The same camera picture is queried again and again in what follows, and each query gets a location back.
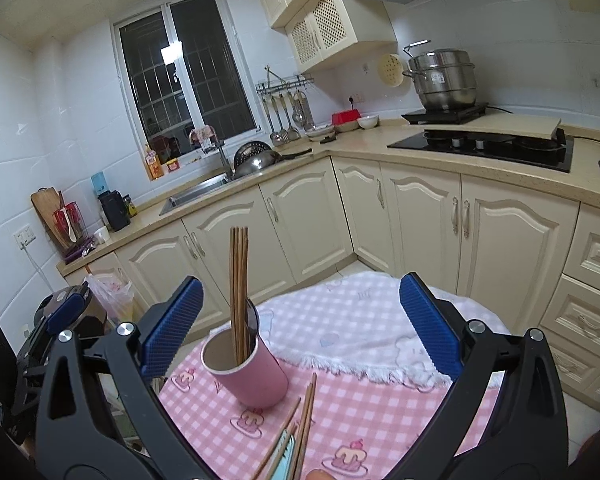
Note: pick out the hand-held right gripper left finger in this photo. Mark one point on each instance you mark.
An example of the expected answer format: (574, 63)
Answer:
(172, 330)

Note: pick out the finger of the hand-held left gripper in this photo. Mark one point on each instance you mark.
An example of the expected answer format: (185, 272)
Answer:
(65, 312)

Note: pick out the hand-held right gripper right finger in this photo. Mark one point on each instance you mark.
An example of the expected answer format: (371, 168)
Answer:
(430, 325)

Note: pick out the bundle of brown chopsticks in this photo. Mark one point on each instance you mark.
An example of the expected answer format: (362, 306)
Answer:
(237, 285)

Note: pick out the pink cup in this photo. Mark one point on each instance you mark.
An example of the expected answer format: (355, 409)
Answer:
(255, 375)

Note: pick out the pile of wooden chopsticks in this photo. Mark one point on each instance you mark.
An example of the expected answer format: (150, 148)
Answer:
(307, 410)

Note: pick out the light blue utensil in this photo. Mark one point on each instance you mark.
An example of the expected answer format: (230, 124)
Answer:
(285, 456)

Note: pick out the person's right hand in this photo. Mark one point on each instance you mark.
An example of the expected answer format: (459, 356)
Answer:
(320, 475)

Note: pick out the brown rice cooker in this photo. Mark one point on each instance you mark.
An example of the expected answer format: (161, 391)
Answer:
(94, 321)

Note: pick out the clear plastic bag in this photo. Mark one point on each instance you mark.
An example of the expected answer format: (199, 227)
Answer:
(110, 292)

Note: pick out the purple tray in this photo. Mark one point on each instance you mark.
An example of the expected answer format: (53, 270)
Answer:
(80, 251)

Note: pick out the white fringed bear cloth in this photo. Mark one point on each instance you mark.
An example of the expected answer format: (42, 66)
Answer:
(360, 320)

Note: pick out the small white cup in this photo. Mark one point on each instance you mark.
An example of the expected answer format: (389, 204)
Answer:
(101, 236)

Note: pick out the red utensil holder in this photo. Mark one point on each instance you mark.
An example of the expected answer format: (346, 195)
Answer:
(65, 225)

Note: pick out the wooden cutting board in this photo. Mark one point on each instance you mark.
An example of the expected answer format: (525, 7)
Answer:
(44, 210)

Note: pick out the cream lower kitchen cabinets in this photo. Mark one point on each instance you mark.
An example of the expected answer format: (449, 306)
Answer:
(420, 220)

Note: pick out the pink checkered tablecloth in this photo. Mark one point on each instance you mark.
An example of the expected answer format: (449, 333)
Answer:
(380, 420)

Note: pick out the black electric kettle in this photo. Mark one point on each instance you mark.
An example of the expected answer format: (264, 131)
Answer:
(114, 212)

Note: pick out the small dark bottle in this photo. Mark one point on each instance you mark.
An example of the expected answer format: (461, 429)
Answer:
(129, 206)

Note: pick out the blue box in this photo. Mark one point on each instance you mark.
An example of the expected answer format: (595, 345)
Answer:
(99, 184)

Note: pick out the steel sink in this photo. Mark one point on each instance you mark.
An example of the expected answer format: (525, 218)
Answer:
(195, 194)

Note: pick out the orange bottle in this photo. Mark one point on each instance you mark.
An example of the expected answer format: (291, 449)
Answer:
(153, 165)

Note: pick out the small red jar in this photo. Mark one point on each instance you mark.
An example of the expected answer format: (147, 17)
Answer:
(173, 163)

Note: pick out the metal faucet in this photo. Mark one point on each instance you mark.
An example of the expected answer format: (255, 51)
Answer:
(222, 157)

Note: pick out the black gas stove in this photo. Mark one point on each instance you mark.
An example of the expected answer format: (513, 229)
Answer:
(480, 152)

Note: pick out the steel wok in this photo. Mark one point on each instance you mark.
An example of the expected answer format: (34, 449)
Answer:
(260, 165)

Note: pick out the black colander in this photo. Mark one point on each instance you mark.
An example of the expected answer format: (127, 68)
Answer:
(250, 151)

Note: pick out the black induction cooker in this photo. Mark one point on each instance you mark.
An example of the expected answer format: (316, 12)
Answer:
(445, 115)

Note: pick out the small dark dish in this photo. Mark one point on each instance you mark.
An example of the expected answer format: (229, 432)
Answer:
(328, 138)

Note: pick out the white bowl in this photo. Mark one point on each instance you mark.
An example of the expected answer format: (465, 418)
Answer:
(368, 121)
(320, 133)
(347, 127)

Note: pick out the beige board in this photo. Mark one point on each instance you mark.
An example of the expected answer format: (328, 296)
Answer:
(505, 125)

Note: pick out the black pan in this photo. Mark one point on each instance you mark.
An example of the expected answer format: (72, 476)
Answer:
(295, 153)

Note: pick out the red box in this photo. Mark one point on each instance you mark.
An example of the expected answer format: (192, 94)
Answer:
(345, 117)

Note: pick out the hanging metal utensil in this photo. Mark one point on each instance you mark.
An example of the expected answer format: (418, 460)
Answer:
(271, 125)
(307, 115)
(298, 112)
(291, 127)
(281, 122)

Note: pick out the steel steamer pot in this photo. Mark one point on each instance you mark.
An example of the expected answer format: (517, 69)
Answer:
(442, 80)

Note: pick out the round yellow steamer plate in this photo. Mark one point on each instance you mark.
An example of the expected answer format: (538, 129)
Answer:
(392, 70)

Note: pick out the kitchen window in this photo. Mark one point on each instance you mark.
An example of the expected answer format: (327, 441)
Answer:
(190, 70)

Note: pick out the cream lattice door cabinet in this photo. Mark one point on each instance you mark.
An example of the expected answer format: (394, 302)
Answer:
(340, 30)

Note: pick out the white wall outlet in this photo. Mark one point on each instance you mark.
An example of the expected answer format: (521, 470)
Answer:
(24, 236)

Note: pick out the wall socket with plug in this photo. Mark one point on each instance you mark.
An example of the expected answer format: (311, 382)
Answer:
(355, 98)

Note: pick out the wall utensil rack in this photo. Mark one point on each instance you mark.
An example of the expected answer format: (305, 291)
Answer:
(285, 85)

